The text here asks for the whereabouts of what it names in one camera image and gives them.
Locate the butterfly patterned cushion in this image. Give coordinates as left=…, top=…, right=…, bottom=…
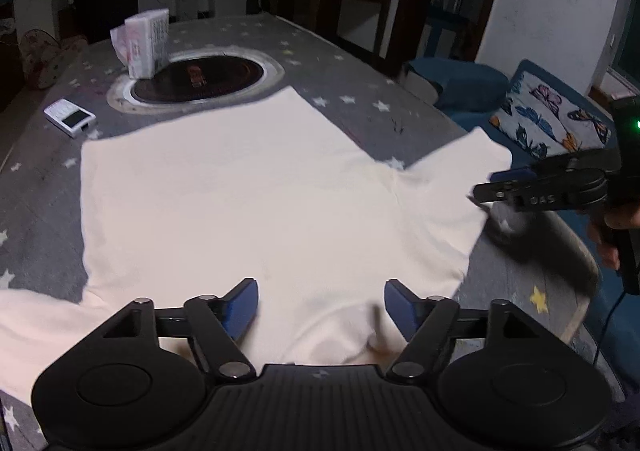
left=489, top=72, right=612, bottom=159

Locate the polka dot play tent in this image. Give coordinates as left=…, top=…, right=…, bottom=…
left=18, top=29, right=88, bottom=90

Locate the tissue paper pack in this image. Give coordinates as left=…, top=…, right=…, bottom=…
left=110, top=9, right=169, bottom=80

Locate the round black induction cooktop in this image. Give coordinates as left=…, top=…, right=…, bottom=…
left=106, top=46, right=285, bottom=115

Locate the person's right hand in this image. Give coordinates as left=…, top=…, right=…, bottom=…
left=588, top=207, right=639, bottom=271

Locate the grey star-patterned table cover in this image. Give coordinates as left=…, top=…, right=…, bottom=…
left=0, top=12, right=616, bottom=451

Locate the white remote control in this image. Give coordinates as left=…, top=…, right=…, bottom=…
left=43, top=99, right=96, bottom=138

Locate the cream sweatshirt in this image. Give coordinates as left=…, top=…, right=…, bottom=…
left=1, top=88, right=512, bottom=402

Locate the dark wooden side table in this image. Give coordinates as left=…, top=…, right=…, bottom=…
left=310, top=0, right=392, bottom=56

